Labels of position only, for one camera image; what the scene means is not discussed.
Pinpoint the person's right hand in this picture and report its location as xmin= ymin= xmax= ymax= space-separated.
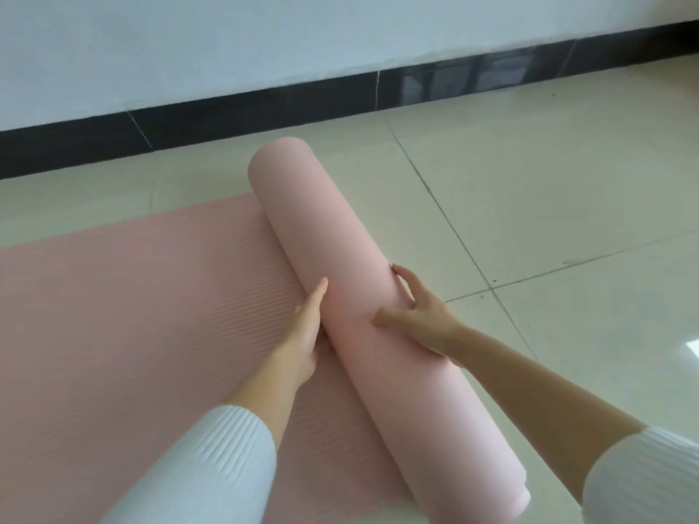
xmin=371 ymin=263 xmax=465 ymax=361

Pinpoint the pink yoga mat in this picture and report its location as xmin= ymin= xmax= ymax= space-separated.
xmin=0 ymin=137 xmax=532 ymax=524

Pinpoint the black baseboard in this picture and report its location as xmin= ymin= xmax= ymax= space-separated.
xmin=0 ymin=35 xmax=699 ymax=180

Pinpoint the person's left hand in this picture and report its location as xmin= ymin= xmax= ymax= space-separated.
xmin=272 ymin=277 xmax=330 ymax=386

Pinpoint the person's right forearm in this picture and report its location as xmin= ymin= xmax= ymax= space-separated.
xmin=447 ymin=324 xmax=699 ymax=524

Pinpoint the person's left forearm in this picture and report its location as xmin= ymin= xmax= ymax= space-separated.
xmin=100 ymin=349 xmax=307 ymax=524

